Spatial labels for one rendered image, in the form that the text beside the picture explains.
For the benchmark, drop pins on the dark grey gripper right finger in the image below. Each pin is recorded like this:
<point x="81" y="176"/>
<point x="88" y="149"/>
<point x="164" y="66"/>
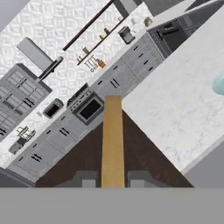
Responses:
<point x="137" y="176"/>

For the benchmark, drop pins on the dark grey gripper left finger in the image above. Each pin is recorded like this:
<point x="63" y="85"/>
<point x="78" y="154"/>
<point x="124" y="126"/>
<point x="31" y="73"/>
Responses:
<point x="89" y="176"/>

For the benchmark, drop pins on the grey toaster oven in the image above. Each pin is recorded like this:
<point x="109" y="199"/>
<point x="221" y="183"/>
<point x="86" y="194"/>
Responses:
<point x="53" y="108"/>

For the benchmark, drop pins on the dark grey toaster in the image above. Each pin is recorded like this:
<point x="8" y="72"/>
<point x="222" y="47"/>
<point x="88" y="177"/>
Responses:
<point x="17" y="146"/>

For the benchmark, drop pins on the pale blue plate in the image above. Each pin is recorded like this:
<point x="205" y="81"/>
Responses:
<point x="219" y="84"/>

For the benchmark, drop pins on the grey lower cupboard run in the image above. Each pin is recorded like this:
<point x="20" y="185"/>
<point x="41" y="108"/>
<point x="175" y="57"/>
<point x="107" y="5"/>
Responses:
<point x="49" y="145"/>
<point x="128" y="70"/>

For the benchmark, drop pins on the grey stove with oven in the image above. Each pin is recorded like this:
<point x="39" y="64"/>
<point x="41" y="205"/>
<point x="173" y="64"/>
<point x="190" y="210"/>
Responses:
<point x="87" y="109"/>

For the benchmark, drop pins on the grey glass-front upper cupboards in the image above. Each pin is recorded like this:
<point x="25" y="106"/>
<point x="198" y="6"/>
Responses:
<point x="17" y="96"/>

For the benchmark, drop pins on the wooden knife block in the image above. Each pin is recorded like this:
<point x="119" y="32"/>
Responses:
<point x="101" y="64"/>

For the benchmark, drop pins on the grey range hood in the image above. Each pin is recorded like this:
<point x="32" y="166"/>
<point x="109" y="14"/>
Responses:
<point x="36" y="54"/>

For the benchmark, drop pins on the black coffee machine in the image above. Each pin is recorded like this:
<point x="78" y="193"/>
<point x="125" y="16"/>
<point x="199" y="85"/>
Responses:
<point x="126" y="35"/>

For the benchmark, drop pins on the small olive jar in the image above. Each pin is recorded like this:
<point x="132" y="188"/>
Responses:
<point x="148" y="21"/>

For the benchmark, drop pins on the dark rail with hanging tools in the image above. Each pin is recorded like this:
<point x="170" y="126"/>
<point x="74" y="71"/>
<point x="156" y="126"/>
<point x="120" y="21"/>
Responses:
<point x="97" y="46"/>

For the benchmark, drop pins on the dark built-in wall oven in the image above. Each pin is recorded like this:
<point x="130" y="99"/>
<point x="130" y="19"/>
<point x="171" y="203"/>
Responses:
<point x="172" y="33"/>

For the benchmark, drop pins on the dark wall shelf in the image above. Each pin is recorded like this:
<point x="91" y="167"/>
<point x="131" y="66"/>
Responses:
<point x="89" y="24"/>

